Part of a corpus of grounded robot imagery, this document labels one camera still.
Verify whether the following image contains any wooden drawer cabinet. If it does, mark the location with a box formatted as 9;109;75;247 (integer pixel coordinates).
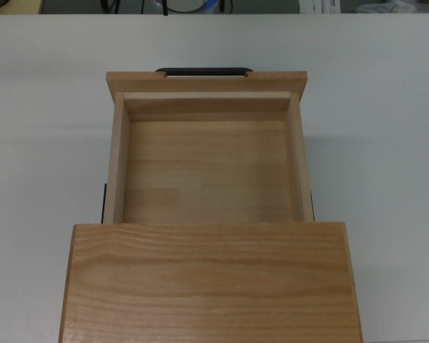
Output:
58;183;364;343

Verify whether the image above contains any wooden drawer with black handle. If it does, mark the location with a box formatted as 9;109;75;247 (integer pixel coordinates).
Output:
104;66;315;226

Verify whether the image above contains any black drawer handle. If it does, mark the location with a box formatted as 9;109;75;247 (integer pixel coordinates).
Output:
154;66;255;78

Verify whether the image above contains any wooden desk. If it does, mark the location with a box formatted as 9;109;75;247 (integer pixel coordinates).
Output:
0;0;42;15

